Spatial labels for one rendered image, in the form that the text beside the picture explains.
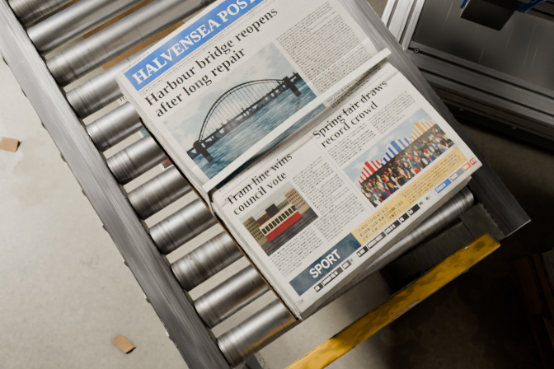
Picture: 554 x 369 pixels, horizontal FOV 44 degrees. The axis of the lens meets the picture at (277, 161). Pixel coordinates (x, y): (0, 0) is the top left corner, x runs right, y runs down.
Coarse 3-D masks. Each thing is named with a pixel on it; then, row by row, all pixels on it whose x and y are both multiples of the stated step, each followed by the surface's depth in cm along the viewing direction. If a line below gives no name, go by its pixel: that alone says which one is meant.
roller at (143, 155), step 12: (132, 144) 108; (144, 144) 107; (156, 144) 107; (120, 156) 107; (132, 156) 107; (144, 156) 107; (156, 156) 108; (120, 168) 106; (132, 168) 107; (144, 168) 108; (120, 180) 107
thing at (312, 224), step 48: (384, 96) 86; (336, 144) 84; (384, 144) 84; (432, 144) 84; (288, 192) 82; (336, 192) 82; (384, 192) 82; (432, 192) 82; (240, 240) 86; (288, 240) 81; (336, 240) 81; (384, 240) 81; (288, 288) 79; (336, 288) 85
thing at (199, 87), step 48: (240, 0) 88; (288, 0) 88; (336, 0) 88; (192, 48) 87; (240, 48) 87; (288, 48) 87; (336, 48) 87; (144, 96) 85; (192, 96) 85; (240, 96) 85; (288, 96) 86; (192, 144) 83
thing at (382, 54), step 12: (372, 60) 86; (360, 72) 86; (336, 84) 85; (324, 96) 84; (312, 108) 84; (288, 120) 83; (276, 132) 83; (264, 144) 82; (240, 156) 82; (228, 168) 82; (216, 180) 82
